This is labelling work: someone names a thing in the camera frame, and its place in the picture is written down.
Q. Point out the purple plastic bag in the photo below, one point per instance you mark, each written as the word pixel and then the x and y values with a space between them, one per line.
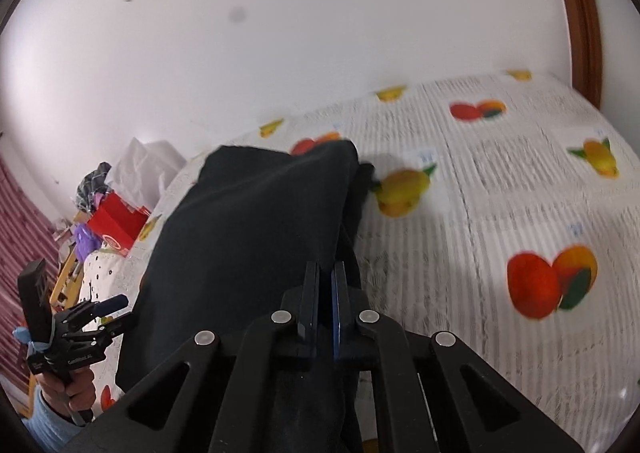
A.
pixel 86 240

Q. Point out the red paper bag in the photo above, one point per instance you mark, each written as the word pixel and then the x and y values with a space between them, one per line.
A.
pixel 117 223

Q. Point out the person's left forearm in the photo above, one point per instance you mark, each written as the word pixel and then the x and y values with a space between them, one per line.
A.
pixel 47 428

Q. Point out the fruit printed bedsheet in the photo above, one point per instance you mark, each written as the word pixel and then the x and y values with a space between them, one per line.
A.
pixel 500 213

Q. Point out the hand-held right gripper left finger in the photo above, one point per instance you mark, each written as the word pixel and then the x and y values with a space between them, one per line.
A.
pixel 312 305

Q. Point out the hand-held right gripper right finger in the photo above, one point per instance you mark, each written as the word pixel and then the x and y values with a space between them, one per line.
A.
pixel 339 313

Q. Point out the maroon striped curtain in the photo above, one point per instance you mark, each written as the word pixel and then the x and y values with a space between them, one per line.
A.
pixel 22 243

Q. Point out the brown wooden door frame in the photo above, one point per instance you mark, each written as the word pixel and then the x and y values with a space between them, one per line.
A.
pixel 580 18

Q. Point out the white plastic bag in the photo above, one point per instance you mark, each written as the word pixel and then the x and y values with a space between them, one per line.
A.
pixel 145 163

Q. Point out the white polka-dot cloth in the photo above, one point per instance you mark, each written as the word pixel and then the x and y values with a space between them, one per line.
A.
pixel 107 273

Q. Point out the black sweatshirt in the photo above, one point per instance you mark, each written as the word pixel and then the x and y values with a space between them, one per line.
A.
pixel 250 233

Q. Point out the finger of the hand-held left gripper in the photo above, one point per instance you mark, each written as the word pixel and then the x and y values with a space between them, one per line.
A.
pixel 112 304
pixel 117 324

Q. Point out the plaid cloth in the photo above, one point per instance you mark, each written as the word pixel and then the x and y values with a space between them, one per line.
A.
pixel 92 185

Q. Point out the wooden side table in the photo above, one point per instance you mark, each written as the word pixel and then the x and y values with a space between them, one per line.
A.
pixel 67 278

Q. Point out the person's left hand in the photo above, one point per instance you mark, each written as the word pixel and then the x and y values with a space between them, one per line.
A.
pixel 55 390

